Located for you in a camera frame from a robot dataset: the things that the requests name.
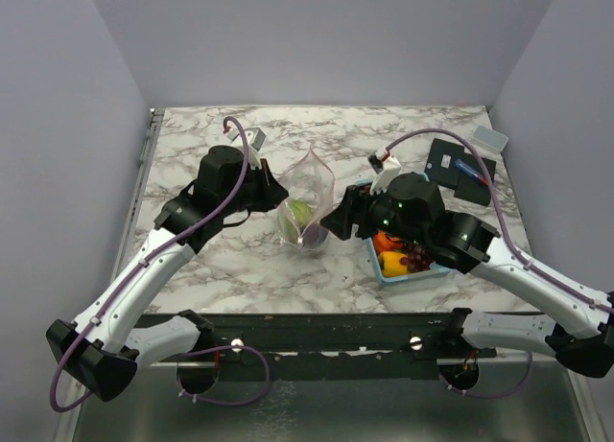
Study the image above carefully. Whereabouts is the green cabbage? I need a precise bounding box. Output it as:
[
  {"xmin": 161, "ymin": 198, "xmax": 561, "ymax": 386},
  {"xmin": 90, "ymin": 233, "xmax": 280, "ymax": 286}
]
[{"xmin": 279, "ymin": 199, "xmax": 313, "ymax": 243}]

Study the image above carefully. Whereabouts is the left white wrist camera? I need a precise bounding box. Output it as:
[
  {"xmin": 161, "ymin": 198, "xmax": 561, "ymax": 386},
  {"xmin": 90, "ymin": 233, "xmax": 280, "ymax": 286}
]
[{"xmin": 223, "ymin": 126, "xmax": 268, "ymax": 170}]

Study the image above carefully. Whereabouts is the purple eggplant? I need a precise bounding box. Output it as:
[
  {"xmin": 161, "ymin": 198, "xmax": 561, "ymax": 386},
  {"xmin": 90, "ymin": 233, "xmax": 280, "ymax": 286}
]
[{"xmin": 301, "ymin": 223, "xmax": 328, "ymax": 249}]

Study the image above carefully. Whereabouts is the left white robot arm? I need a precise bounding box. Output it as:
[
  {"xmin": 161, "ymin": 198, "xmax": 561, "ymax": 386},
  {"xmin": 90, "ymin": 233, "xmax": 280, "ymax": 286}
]
[{"xmin": 45, "ymin": 145, "xmax": 288, "ymax": 402}]

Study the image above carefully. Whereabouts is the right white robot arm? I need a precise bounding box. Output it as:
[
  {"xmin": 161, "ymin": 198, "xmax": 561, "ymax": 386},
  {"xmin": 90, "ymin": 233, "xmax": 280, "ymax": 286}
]
[{"xmin": 320, "ymin": 173, "xmax": 613, "ymax": 378}]

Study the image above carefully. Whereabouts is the clear pink zip bag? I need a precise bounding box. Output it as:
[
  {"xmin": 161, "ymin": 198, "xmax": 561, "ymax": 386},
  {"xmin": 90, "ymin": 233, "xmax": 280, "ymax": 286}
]
[{"xmin": 277, "ymin": 149, "xmax": 335, "ymax": 253}]

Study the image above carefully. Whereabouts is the red grape bunch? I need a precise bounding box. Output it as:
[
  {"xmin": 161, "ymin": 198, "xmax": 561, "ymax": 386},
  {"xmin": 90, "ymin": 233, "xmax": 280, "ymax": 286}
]
[{"xmin": 400, "ymin": 243, "xmax": 434, "ymax": 273}]

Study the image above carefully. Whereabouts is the clear plastic lid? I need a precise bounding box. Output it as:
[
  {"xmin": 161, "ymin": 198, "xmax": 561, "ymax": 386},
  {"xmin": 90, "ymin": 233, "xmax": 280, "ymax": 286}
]
[{"xmin": 472, "ymin": 126, "xmax": 508, "ymax": 154}]

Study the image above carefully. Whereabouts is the yellow bell pepper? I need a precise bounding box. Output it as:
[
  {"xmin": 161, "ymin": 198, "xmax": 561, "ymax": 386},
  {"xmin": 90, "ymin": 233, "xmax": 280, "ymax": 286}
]
[{"xmin": 378, "ymin": 251, "xmax": 410, "ymax": 278}]

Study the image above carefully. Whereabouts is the orange mini pumpkin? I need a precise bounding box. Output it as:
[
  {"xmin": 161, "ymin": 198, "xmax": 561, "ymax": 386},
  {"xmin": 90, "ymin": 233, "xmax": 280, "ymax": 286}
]
[{"xmin": 372, "ymin": 231, "xmax": 405, "ymax": 254}]

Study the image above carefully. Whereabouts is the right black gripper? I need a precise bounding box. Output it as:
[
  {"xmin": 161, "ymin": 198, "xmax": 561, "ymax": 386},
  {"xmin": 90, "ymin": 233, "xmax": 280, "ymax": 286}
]
[{"xmin": 319, "ymin": 178, "xmax": 428, "ymax": 248}]

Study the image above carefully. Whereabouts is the light blue plastic basket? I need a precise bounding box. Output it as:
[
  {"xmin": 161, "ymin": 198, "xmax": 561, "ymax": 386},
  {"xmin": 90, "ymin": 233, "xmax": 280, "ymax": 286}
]
[{"xmin": 354, "ymin": 171, "xmax": 455, "ymax": 290}]

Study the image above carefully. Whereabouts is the aluminium side rail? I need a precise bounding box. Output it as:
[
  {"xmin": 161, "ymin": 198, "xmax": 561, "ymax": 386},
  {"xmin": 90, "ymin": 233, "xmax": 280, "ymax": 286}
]
[{"xmin": 108, "ymin": 107, "xmax": 165, "ymax": 284}]

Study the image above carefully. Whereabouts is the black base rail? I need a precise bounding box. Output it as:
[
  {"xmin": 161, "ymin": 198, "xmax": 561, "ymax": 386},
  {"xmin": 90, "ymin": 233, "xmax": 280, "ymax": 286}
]
[{"xmin": 170, "ymin": 309, "xmax": 496, "ymax": 382}]

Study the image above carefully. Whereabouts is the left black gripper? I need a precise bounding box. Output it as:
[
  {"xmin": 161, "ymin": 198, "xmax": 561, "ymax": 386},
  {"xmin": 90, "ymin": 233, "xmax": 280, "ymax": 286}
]
[{"xmin": 221, "ymin": 158, "xmax": 290, "ymax": 217}]

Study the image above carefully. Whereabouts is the blue red screwdriver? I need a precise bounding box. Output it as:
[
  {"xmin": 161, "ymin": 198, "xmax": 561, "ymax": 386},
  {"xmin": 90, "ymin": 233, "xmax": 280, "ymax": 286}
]
[{"xmin": 455, "ymin": 158, "xmax": 491, "ymax": 206}]

